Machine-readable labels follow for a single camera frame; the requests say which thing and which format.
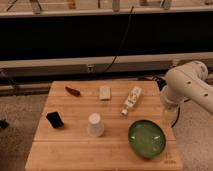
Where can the green bowl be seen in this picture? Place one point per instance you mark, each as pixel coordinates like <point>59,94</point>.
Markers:
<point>146,138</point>

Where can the black eraser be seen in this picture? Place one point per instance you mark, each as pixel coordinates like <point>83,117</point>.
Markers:
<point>55,119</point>

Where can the white plastic bottle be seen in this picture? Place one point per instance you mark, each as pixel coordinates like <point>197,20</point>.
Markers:
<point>131,100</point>

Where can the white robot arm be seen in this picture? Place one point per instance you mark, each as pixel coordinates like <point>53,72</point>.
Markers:
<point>186,81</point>

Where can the white rectangular block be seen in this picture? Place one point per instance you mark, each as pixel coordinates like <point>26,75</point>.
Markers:
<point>104,93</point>

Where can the black object on floor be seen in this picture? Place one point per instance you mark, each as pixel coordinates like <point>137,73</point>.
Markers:
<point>3,124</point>

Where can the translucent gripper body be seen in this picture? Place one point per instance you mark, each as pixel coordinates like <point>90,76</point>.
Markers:
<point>169,116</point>

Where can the red brown chili pepper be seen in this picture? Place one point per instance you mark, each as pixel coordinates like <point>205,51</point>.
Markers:
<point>73,92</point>

